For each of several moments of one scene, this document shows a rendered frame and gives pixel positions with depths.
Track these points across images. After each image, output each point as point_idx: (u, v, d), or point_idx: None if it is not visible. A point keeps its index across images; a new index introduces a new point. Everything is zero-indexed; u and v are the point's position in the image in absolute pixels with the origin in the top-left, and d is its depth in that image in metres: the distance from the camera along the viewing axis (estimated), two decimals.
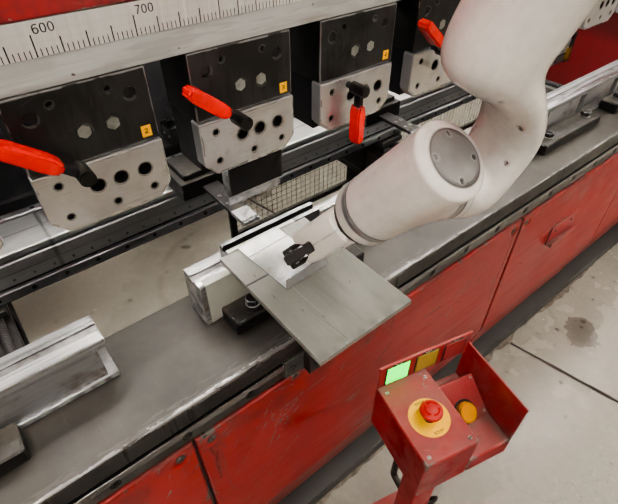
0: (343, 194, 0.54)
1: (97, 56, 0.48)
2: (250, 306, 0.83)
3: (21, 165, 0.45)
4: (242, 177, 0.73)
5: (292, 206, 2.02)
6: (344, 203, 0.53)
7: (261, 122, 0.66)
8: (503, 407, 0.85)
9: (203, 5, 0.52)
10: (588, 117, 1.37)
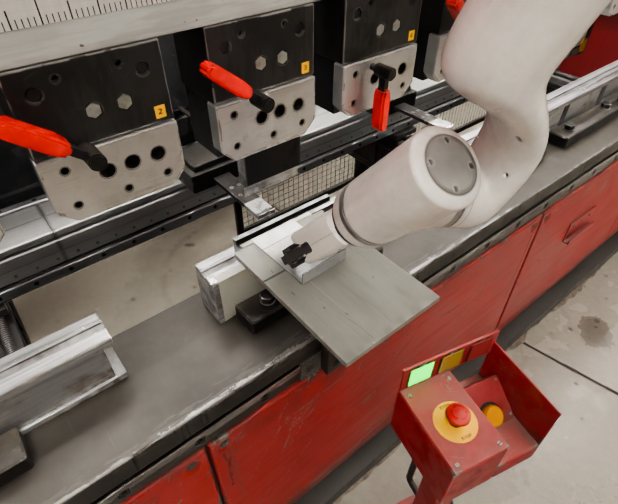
0: (341, 196, 0.54)
1: (108, 26, 0.44)
2: (265, 303, 0.78)
3: (24, 145, 0.41)
4: (258, 165, 0.68)
5: (299, 203, 1.97)
6: (341, 205, 0.53)
7: (281, 105, 0.62)
8: (532, 410, 0.80)
9: None
10: (609, 109, 1.32)
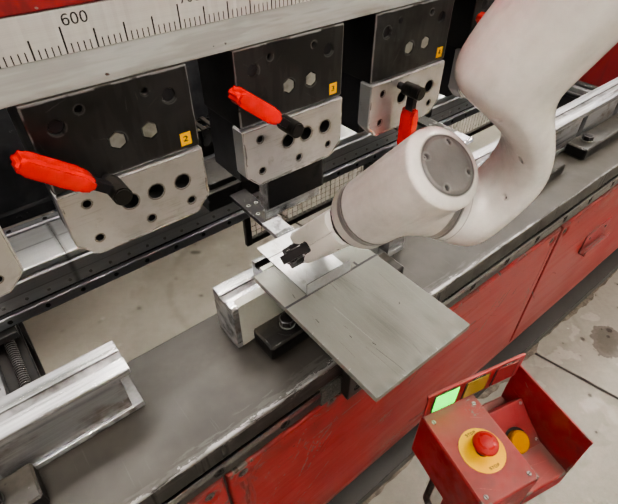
0: (339, 196, 0.54)
1: (135, 53, 0.41)
2: (285, 327, 0.76)
3: (47, 182, 0.38)
4: (281, 188, 0.66)
5: (307, 211, 1.95)
6: (339, 205, 0.53)
7: (307, 127, 0.59)
8: (560, 437, 0.77)
9: None
10: None
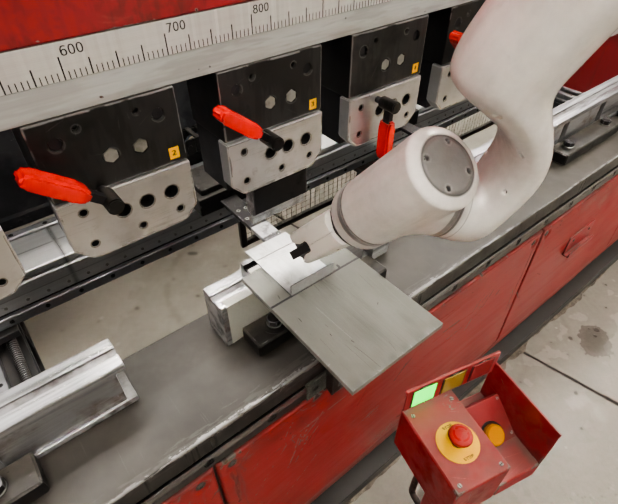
0: (339, 196, 0.54)
1: (126, 77, 0.45)
2: (272, 326, 0.80)
3: (47, 195, 0.43)
4: (266, 195, 0.70)
5: (301, 213, 1.99)
6: (339, 205, 0.53)
7: (289, 140, 0.64)
8: (533, 430, 0.82)
9: (236, 21, 0.49)
10: (608, 125, 1.34)
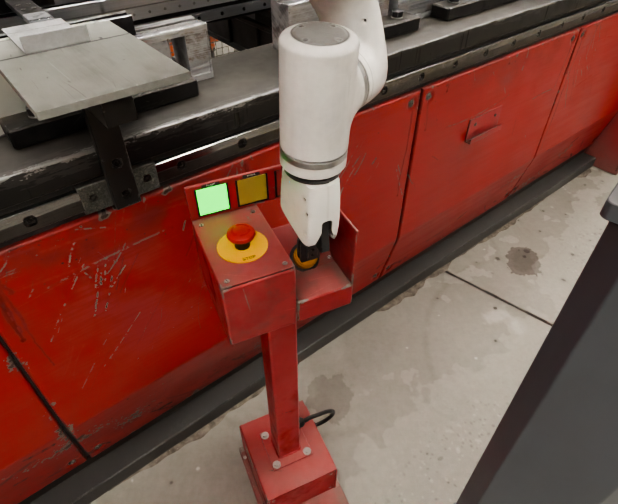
0: (299, 165, 0.55)
1: None
2: (32, 116, 0.69)
3: None
4: None
5: None
6: (310, 164, 0.55)
7: None
8: (341, 242, 0.70)
9: None
10: None
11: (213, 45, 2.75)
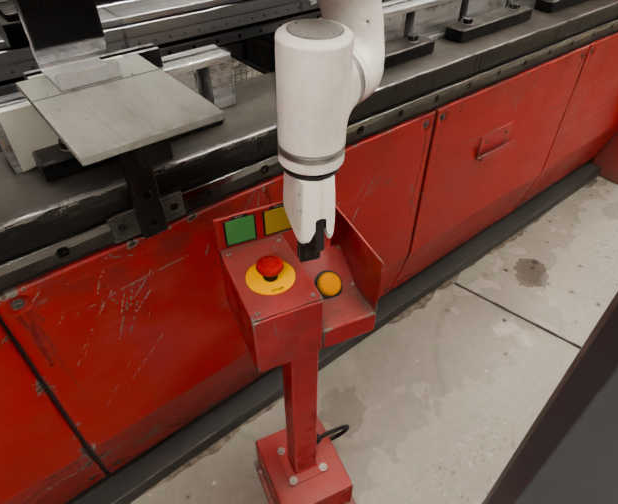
0: (293, 159, 0.56)
1: None
2: (64, 149, 0.70)
3: None
4: (44, 26, 0.65)
5: None
6: (303, 159, 0.55)
7: None
8: (365, 272, 0.72)
9: None
10: (517, 10, 1.24)
11: None
